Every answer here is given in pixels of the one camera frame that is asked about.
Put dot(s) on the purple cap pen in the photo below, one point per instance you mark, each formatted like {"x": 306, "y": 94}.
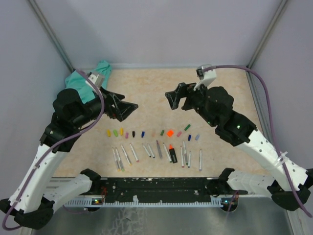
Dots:
{"x": 159, "y": 149}

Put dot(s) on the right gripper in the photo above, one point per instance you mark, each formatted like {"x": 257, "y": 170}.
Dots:
{"x": 184, "y": 90}

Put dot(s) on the yellow cap marker pen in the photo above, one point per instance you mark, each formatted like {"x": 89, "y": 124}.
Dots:
{"x": 126, "y": 155}

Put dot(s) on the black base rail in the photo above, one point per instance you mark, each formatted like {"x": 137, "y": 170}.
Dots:
{"x": 165, "y": 190}

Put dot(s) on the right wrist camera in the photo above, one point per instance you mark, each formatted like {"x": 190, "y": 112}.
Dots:
{"x": 206, "y": 74}

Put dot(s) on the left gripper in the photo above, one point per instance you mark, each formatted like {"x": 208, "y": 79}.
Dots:
{"x": 122, "y": 109}

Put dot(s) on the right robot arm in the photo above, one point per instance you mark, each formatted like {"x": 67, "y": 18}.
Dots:
{"x": 287, "y": 184}

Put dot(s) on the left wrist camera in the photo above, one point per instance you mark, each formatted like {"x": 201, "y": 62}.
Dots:
{"x": 96, "y": 79}

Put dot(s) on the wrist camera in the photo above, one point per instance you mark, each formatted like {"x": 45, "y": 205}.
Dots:
{"x": 96, "y": 79}
{"x": 206, "y": 74}

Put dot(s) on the black orange highlighter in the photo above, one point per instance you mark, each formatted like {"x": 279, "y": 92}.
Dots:
{"x": 173, "y": 154}

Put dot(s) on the orange highlighter cap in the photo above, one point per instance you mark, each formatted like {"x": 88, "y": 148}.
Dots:
{"x": 170, "y": 133}

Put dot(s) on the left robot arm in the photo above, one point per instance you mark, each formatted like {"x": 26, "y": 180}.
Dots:
{"x": 31, "y": 205}

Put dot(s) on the teal cloth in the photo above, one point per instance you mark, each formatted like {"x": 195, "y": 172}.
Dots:
{"x": 78, "y": 82}

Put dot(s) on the small black marker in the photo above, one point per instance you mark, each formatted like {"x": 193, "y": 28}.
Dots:
{"x": 146, "y": 150}

